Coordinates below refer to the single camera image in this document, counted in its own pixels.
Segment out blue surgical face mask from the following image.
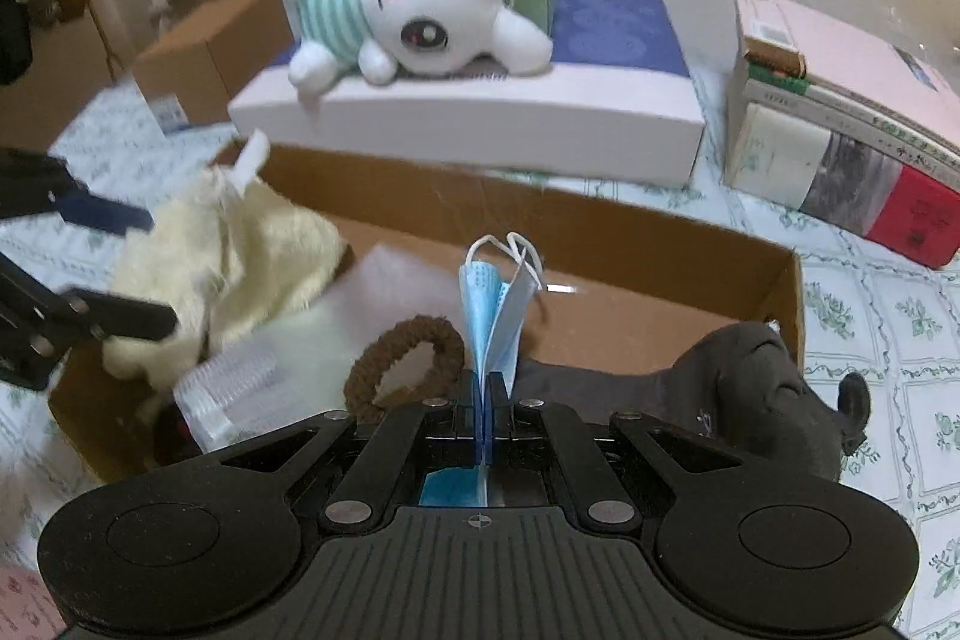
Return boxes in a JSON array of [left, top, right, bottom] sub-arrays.
[[420, 232, 544, 509]]

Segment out cream fluffy towel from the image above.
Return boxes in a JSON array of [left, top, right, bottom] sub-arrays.
[[103, 131, 348, 424]]

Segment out dark grey drawstring pouch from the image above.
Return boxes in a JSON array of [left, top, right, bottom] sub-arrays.
[[512, 321, 872, 481]]

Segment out brown hair scrunchie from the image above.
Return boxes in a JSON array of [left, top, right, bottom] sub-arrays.
[[343, 315, 466, 424]]

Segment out open brown cardboard tray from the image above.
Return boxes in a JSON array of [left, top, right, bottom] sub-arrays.
[[49, 146, 804, 482]]

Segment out white cloth bag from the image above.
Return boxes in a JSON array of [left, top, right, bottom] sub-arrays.
[[174, 244, 466, 453]]

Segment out small brown cardboard box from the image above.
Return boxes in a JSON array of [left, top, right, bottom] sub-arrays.
[[132, 0, 293, 125]]

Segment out pink lidded tumbler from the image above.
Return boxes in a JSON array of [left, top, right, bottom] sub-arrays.
[[0, 567, 65, 640]]

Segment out white blue flat box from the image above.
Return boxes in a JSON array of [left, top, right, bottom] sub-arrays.
[[228, 0, 704, 187]]

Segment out floral patterned bed sheet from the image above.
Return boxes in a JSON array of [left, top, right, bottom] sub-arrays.
[[2, 67, 958, 638]]

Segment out white bunny plush toy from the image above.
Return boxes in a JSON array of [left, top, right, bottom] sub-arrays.
[[281, 0, 553, 96]]

